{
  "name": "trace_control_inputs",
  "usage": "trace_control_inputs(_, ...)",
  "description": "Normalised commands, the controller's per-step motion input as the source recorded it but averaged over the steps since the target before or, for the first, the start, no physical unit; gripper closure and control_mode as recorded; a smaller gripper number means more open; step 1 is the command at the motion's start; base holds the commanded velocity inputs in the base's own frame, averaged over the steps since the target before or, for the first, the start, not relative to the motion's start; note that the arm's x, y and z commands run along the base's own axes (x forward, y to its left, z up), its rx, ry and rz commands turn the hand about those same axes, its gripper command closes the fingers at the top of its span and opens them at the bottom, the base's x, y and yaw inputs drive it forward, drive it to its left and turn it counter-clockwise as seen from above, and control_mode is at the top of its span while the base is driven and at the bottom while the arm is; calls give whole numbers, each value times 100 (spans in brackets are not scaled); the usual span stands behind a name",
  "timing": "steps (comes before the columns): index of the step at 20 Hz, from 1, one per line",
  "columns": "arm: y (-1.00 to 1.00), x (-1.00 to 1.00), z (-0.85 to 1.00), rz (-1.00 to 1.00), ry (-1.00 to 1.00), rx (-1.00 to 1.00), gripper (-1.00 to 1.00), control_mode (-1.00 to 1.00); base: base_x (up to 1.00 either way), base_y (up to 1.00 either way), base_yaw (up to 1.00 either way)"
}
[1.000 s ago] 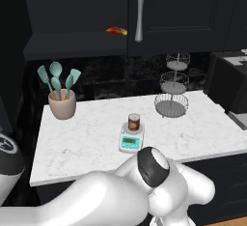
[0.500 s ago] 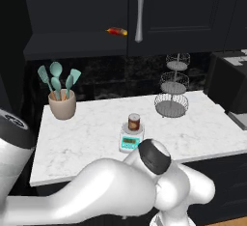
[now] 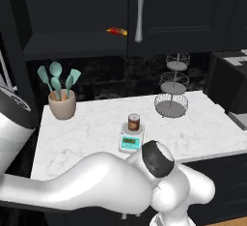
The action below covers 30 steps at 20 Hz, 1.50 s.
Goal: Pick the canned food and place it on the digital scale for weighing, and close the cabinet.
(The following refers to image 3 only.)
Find brown food can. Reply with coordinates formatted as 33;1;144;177
127;113;142;132

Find white teal digital scale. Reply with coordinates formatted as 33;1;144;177
118;122;146;154

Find black open cabinet door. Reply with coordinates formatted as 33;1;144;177
0;0;37;108

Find beige utensil pot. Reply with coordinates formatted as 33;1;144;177
47;88;77;121

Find black stove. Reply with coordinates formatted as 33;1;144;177
205;48;247;131

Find black base cabinets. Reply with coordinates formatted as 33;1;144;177
178;150;247;226

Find grey three-tier wire stand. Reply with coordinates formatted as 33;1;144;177
153;52;191;119

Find teal spatula with wooden handle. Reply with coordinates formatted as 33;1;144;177
64;73;74;100
50;76;63;101
69;68;82;87
37;65;57;101

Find teal spoon with wooden handle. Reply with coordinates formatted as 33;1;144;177
48;61;64;80

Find grey cabinet door handle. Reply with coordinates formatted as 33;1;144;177
134;0;147;43

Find black wall cabinet body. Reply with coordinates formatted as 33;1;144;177
21;0;129;62

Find black wall cabinet door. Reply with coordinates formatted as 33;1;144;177
127;0;227;57
223;0;247;52

